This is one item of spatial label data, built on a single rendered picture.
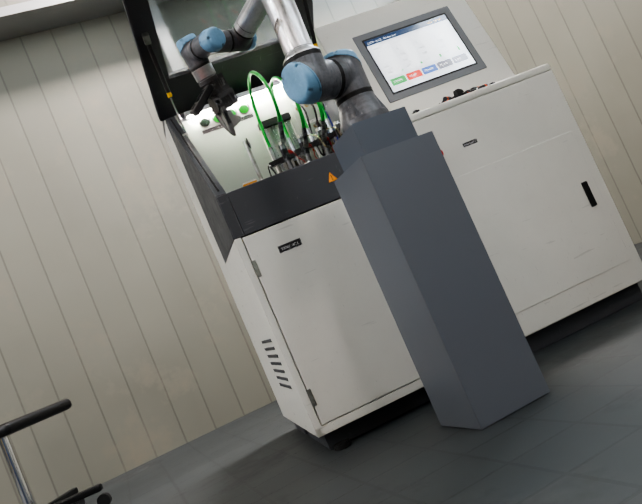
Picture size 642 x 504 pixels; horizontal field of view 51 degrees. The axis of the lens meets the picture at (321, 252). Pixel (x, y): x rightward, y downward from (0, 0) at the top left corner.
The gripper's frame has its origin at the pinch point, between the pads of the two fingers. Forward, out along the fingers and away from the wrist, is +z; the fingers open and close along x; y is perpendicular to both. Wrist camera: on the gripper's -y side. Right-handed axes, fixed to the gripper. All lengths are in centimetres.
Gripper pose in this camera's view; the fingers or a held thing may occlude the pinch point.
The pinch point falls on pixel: (231, 133)
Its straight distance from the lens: 243.2
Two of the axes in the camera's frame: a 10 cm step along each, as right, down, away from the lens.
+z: 4.7, 8.4, 2.6
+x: -4.5, -0.3, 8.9
